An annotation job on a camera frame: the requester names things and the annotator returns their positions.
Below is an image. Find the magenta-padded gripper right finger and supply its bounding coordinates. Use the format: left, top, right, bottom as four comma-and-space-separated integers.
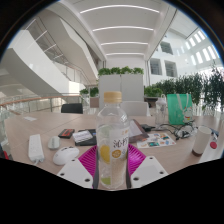
125, 143, 169, 189

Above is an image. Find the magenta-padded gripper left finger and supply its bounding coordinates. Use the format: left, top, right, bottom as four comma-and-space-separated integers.
56, 145, 100, 190

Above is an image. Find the clear drink bottle tan cap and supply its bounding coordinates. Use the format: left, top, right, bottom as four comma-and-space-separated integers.
95, 91, 131, 191

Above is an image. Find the clear plastic water jug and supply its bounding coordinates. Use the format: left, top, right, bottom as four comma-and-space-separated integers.
154, 94, 168, 129

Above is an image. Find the white computer mouse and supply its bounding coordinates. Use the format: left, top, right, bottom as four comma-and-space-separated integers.
52, 145, 81, 166

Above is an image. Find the colourful sticker sheet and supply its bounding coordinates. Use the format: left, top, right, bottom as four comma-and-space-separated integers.
136, 132, 177, 149

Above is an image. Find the small grey computer mouse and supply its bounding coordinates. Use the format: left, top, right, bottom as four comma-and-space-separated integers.
47, 135, 61, 150

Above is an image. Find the small red black box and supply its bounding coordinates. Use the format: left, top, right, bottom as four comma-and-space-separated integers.
57, 128, 76, 139

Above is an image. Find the brown open book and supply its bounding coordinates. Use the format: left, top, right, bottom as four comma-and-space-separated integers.
128, 119, 150, 144

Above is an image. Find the black power adapter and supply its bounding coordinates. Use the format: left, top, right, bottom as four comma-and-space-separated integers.
139, 123, 157, 132

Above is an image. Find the white power strip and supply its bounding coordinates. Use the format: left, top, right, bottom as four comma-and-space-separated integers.
27, 133, 45, 164

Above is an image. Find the white paper cup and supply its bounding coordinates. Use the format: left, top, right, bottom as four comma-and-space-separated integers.
191, 125, 213, 157

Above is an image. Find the black chair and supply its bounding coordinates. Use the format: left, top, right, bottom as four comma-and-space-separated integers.
60, 102, 84, 115

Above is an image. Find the white paper slip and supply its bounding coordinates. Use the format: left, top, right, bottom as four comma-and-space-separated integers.
23, 115, 38, 122

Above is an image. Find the brown planter with green plants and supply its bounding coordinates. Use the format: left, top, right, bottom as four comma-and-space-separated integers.
79, 87, 100, 108

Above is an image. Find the low planter with green shrubs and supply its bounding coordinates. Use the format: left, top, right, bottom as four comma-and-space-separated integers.
143, 84, 164, 99

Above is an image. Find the white planter cabinet with plants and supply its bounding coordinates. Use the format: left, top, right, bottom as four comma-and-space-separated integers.
97, 66, 145, 116

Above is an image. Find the row of tall green plants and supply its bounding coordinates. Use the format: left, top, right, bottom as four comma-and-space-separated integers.
161, 64, 224, 113

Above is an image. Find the black cable bundle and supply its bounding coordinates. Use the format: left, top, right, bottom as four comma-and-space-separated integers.
159, 123, 198, 139

